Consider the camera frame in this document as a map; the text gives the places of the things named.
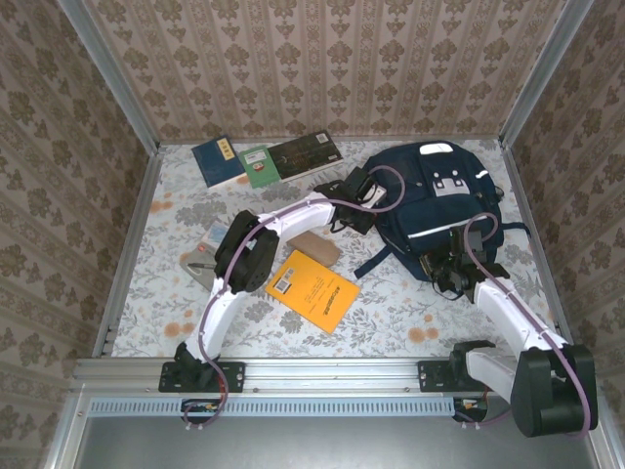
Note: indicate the aluminium table side rail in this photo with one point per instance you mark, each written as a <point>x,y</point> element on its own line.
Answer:
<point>525,205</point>
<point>142,195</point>

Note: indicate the dark blue book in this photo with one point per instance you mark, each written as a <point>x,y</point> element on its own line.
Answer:
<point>215,163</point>

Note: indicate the black book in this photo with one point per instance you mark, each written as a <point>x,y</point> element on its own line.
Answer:
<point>305,156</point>

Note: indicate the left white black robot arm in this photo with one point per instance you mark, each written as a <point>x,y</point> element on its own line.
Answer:
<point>303,217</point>

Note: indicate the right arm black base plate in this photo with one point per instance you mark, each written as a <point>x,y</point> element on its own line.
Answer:
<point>427,376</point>

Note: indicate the green book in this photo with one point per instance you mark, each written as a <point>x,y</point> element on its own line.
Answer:
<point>259,168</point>

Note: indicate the grey sheet metal panel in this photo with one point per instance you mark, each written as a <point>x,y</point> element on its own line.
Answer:
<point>317,444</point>

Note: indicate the grey metal case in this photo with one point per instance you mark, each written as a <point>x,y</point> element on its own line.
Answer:
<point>197,273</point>

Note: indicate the tan glasses case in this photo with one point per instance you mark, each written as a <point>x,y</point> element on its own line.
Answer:
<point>315,249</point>

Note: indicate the navy blue backpack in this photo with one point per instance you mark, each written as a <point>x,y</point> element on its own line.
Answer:
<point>439,210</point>

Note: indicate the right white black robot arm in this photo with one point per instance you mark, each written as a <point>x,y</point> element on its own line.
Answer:
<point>503,308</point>

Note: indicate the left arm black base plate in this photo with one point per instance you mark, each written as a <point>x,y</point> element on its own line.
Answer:
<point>234,376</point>

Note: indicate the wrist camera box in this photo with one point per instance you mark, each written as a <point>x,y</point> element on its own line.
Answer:
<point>362,184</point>
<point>476,242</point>

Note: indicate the orange book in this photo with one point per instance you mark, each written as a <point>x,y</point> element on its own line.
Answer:
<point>312,290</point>

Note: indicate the aluminium frame post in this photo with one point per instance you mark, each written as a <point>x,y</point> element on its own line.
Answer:
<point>542,73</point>
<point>107,73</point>

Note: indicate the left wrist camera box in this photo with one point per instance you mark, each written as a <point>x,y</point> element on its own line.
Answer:
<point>362,184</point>

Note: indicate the white light-blue booklet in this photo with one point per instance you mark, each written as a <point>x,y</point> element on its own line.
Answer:
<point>215,234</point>

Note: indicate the thin aluminium table end rail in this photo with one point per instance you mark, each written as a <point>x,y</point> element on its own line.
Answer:
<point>371,140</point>

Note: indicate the long aluminium mounting rail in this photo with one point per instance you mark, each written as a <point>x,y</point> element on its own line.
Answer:
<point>332,373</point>

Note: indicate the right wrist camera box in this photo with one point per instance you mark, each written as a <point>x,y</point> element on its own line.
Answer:
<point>476,242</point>

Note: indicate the dark pen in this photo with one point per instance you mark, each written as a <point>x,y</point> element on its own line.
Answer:
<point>201,266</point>

